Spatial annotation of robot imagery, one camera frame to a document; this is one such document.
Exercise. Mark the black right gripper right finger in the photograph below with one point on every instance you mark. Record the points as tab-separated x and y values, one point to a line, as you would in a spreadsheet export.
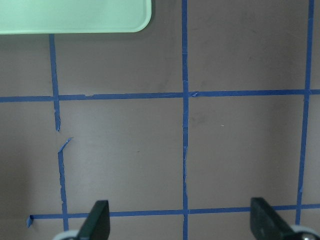
266	224

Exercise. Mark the light green plastic tray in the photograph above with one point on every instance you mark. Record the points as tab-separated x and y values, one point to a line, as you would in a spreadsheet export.
73	16

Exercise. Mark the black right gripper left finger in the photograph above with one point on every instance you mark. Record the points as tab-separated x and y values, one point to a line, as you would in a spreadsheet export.
97	224

